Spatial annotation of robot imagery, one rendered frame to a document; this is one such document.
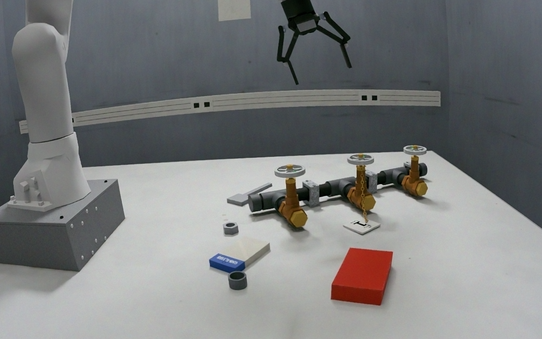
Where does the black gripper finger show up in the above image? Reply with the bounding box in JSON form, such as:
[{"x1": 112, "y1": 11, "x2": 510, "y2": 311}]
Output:
[
  {"x1": 315, "y1": 11, "x2": 352, "y2": 68},
  {"x1": 277, "y1": 25, "x2": 300, "y2": 85}
]

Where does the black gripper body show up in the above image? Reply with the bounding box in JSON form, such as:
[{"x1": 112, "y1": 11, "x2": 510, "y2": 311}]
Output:
[{"x1": 281, "y1": 0, "x2": 316, "y2": 35}]

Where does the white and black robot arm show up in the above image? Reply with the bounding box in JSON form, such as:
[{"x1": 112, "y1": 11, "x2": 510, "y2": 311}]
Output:
[{"x1": 8, "y1": 0, "x2": 91, "y2": 212}]

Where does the red rectangular block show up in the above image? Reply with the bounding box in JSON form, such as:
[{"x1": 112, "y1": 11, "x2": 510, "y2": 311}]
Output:
[{"x1": 331, "y1": 248, "x2": 393, "y2": 306}]

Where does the grey hollow cylinder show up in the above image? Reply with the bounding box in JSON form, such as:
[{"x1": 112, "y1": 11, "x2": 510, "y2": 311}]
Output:
[{"x1": 228, "y1": 271, "x2": 247, "y2": 291}]

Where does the grey hex nut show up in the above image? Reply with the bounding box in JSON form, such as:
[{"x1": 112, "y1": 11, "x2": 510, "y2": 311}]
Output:
[{"x1": 223, "y1": 222, "x2": 239, "y2": 235}]

